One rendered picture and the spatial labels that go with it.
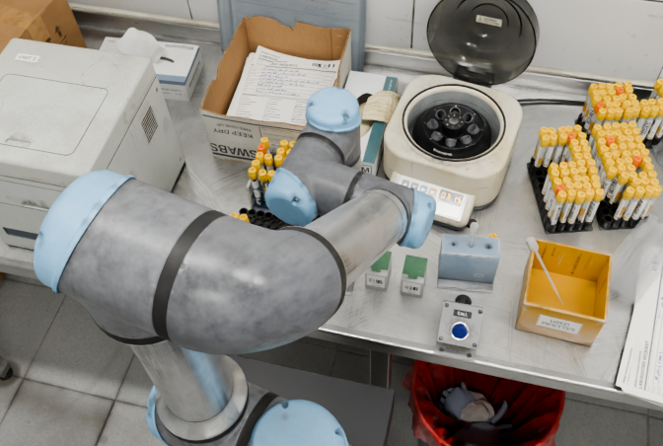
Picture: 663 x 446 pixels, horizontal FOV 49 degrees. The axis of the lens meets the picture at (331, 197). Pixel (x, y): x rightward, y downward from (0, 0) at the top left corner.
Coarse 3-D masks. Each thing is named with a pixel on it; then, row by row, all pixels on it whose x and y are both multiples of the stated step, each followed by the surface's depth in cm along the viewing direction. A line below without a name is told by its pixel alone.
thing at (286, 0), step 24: (216, 0) 165; (240, 0) 162; (264, 0) 160; (288, 0) 158; (312, 0) 156; (336, 0) 154; (360, 0) 152; (288, 24) 163; (312, 24) 161; (336, 24) 159; (360, 24) 157; (360, 48) 161
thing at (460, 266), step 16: (448, 240) 128; (464, 240) 128; (480, 240) 128; (496, 240) 128; (448, 256) 127; (464, 256) 127; (480, 256) 126; (496, 256) 126; (448, 272) 132; (464, 272) 131; (480, 272) 131; (448, 288) 134; (464, 288) 133; (480, 288) 133
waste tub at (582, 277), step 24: (528, 264) 129; (552, 264) 132; (576, 264) 130; (600, 264) 128; (528, 288) 122; (552, 288) 132; (576, 288) 132; (600, 288) 127; (528, 312) 123; (552, 312) 120; (576, 312) 129; (600, 312) 123; (552, 336) 127; (576, 336) 125
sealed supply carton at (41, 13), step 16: (0, 0) 160; (16, 0) 160; (32, 0) 160; (48, 0) 159; (64, 0) 163; (0, 16) 156; (16, 16) 156; (32, 16) 156; (48, 16) 159; (64, 16) 164; (0, 32) 154; (16, 32) 153; (32, 32) 156; (48, 32) 161; (64, 32) 166; (80, 32) 172; (0, 48) 151
